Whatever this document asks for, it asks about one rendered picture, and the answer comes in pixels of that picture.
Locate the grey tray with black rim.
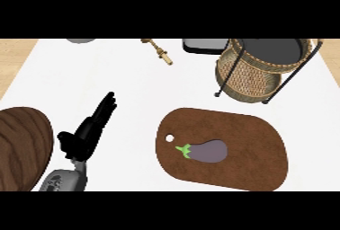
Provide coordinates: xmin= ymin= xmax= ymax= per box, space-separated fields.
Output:
xmin=180 ymin=38 xmax=230 ymax=56

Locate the brown cutting board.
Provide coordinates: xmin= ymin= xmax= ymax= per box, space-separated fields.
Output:
xmin=154 ymin=107 xmax=290 ymax=192

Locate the wicker tiered basket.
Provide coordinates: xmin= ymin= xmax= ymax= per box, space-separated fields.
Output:
xmin=214 ymin=38 xmax=325 ymax=105

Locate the wooden honey dipper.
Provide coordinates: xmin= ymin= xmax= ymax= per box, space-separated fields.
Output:
xmin=139 ymin=38 xmax=174 ymax=66

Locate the dark brown wooden board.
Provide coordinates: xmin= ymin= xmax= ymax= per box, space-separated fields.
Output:
xmin=0 ymin=106 xmax=54 ymax=192

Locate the grey round object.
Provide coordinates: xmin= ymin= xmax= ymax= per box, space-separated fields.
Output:
xmin=65 ymin=38 xmax=97 ymax=45

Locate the purple eggplant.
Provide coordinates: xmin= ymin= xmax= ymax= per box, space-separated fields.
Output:
xmin=174 ymin=139 xmax=229 ymax=164

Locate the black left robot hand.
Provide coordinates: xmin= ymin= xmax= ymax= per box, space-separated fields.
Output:
xmin=56 ymin=91 xmax=118 ymax=163

